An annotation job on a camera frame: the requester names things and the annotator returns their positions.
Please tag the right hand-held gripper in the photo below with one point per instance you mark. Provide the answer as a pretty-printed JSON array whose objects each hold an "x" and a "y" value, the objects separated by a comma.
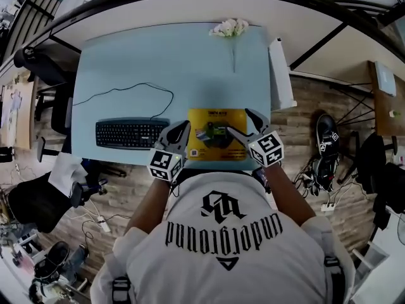
[{"x": 266, "y": 149}]

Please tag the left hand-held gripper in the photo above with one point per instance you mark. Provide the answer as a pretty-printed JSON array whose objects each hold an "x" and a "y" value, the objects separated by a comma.
[{"x": 165, "y": 165}]

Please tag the yellow mouse pad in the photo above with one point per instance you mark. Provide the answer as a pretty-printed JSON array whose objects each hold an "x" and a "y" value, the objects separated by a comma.
[{"x": 202, "y": 119}]

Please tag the person's right forearm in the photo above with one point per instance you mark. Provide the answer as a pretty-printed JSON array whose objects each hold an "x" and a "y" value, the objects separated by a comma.
[{"x": 288, "y": 195}]

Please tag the person's left forearm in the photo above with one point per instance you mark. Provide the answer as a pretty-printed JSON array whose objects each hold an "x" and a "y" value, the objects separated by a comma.
[{"x": 148, "y": 205}]

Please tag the light blue desk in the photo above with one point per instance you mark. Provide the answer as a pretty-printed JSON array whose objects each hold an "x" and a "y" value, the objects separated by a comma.
[{"x": 158, "y": 62}]

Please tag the dark wrist band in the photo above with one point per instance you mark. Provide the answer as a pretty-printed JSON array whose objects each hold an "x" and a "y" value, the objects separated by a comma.
[{"x": 262, "y": 177}]

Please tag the black keyboard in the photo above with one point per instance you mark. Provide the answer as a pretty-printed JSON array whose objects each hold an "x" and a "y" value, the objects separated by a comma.
[{"x": 126, "y": 134}]

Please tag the white side panel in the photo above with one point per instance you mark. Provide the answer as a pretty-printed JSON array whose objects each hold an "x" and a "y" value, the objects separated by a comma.
[{"x": 280, "y": 74}]

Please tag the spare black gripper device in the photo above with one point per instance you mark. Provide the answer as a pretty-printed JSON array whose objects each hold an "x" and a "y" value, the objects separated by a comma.
[{"x": 326, "y": 128}]

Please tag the white artificial flowers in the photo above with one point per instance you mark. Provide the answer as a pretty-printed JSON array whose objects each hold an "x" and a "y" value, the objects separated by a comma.
[{"x": 228, "y": 28}]

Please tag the white power strip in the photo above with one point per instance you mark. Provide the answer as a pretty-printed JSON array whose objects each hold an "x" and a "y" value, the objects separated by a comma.
[
  {"x": 328, "y": 207},
  {"x": 104, "y": 224}
]

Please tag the black office chair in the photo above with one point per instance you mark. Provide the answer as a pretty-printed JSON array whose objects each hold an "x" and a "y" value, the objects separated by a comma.
[
  {"x": 44, "y": 66},
  {"x": 373, "y": 160},
  {"x": 38, "y": 201}
]

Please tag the wooden side table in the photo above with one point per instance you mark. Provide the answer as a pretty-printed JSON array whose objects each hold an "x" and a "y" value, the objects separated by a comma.
[{"x": 383, "y": 114}]

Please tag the white printed t-shirt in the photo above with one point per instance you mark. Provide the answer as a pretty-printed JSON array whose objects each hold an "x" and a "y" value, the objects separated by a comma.
[{"x": 221, "y": 264}]

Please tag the white flat box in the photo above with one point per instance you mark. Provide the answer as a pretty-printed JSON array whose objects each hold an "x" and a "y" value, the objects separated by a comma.
[{"x": 385, "y": 79}]

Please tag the wooden board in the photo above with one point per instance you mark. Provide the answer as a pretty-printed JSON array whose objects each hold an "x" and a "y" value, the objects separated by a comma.
[{"x": 22, "y": 122}]

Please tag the white table with black frame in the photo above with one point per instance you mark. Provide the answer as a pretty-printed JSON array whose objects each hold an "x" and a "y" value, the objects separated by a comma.
[{"x": 300, "y": 21}]

